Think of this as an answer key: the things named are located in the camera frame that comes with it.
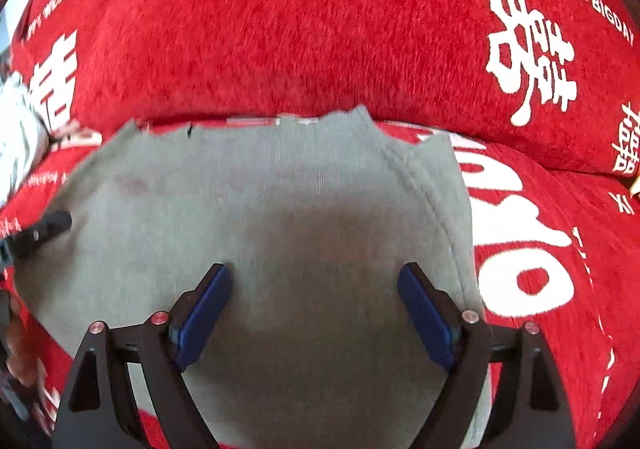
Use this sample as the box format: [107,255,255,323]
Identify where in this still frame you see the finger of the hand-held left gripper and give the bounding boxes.
[0,210,72,275]

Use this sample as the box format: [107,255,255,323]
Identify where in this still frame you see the grey fleece garment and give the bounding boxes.
[12,105,493,449]

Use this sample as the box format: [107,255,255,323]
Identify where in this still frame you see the red printed sofa cover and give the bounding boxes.
[0,0,640,449]

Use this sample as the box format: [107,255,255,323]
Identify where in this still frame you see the person's left hand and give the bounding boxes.
[6,296,48,389]

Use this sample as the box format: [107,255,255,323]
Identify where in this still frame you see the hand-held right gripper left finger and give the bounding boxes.
[52,262,234,449]

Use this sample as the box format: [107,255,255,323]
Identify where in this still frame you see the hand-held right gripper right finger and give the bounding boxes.
[397,262,577,449]

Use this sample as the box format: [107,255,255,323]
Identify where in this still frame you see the white floral cloth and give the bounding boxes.
[0,71,50,206]

